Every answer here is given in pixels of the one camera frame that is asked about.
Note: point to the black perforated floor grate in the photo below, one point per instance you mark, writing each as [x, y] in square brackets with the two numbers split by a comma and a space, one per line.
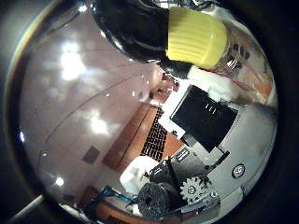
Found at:
[155, 137]

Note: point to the grey square floor plate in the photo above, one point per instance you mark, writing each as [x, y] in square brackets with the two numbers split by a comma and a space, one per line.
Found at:
[91, 154]

